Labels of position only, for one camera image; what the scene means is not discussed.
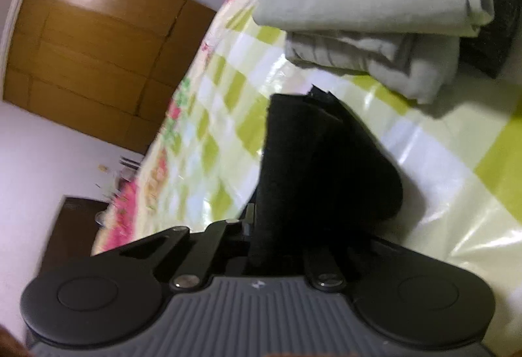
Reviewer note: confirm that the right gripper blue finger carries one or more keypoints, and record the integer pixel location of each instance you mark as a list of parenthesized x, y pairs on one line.
[(248, 221)]

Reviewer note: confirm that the black pants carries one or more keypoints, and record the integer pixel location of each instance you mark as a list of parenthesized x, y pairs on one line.
[(324, 188)]

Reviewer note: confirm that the metal thermos flask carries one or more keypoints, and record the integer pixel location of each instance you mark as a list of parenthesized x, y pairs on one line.
[(129, 167)]

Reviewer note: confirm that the dark wooden headboard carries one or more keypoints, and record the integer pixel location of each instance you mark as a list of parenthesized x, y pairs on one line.
[(73, 233)]

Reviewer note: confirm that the colourful checked bed cover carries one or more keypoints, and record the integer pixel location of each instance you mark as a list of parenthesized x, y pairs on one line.
[(459, 158)]

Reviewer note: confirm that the brown wooden wardrobe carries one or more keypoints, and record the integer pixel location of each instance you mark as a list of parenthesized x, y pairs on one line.
[(106, 68)]

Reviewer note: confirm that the folded grey clothes stack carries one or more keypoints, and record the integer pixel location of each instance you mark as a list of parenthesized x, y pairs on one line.
[(409, 46)]

